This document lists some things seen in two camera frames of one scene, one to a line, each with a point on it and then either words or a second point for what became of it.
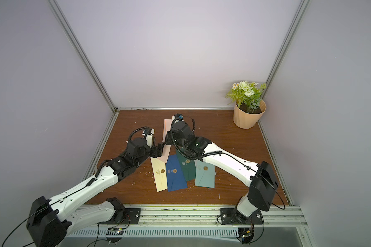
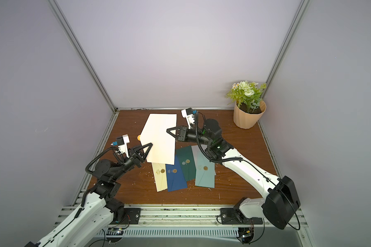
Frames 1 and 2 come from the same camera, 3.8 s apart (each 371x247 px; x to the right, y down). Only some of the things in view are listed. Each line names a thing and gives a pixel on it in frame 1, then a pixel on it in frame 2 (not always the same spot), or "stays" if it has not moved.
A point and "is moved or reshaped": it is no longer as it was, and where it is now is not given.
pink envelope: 166,148 is moved or reshaped
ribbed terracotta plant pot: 243,120 stays
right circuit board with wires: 246,234 stays
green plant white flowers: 246,94 stays
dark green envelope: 188,165 stays
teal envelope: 205,174 stays
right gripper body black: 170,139 to 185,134
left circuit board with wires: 114,234 stays
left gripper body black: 153,152 to 133,161
